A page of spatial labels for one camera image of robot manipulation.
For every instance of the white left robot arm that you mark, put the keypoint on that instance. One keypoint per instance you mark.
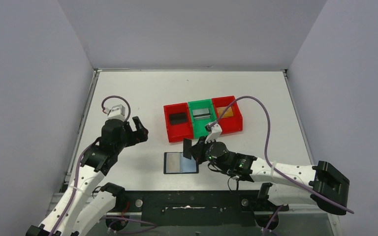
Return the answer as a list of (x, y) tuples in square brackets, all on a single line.
[(70, 215)]

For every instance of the green plastic bin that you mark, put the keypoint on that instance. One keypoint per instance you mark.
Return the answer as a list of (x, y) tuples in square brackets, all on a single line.
[(199, 125)]

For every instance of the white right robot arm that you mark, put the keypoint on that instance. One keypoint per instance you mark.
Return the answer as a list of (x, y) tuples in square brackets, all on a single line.
[(322, 185)]

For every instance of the silver card in bin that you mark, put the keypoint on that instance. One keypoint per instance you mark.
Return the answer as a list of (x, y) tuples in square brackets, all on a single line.
[(199, 114)]

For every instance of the black leather card holder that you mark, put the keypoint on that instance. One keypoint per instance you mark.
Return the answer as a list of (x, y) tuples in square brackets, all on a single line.
[(186, 166)]

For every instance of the black card in bin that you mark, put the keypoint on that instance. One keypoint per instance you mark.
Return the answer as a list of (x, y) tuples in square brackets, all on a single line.
[(178, 118)]

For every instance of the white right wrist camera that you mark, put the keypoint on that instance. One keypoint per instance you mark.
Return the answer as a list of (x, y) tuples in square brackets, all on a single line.
[(214, 131)]

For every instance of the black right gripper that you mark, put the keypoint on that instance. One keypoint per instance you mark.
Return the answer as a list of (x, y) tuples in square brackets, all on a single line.
[(196, 150)]

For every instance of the aluminium frame rail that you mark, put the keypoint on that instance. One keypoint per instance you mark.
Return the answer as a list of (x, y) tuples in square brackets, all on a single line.
[(164, 202)]

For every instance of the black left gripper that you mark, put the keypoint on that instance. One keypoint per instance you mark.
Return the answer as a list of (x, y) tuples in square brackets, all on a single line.
[(132, 132)]

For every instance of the gold card in bin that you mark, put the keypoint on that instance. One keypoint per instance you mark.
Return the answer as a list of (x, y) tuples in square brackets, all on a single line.
[(224, 113)]

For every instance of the left red plastic bin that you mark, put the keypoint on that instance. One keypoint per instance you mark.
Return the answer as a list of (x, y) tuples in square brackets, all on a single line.
[(177, 133)]

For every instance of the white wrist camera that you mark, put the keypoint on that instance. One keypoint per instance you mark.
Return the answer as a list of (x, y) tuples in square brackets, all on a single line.
[(116, 112), (214, 131)]

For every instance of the right red plastic bin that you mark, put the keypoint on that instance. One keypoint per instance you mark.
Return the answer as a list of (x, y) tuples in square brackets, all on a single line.
[(232, 120)]

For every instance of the black credit card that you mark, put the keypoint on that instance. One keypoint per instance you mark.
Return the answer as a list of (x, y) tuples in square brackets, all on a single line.
[(187, 147)]

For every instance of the red plastic bin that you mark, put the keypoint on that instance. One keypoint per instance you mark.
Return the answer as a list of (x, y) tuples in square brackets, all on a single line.
[(177, 133), (232, 120)]

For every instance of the gold card in holder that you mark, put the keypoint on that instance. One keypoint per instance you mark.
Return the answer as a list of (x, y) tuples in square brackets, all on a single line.
[(173, 162)]

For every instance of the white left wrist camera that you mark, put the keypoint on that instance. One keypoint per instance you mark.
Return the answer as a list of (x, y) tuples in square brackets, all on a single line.
[(116, 112)]

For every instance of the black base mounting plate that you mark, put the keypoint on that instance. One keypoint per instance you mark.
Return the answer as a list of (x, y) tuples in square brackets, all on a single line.
[(183, 218)]

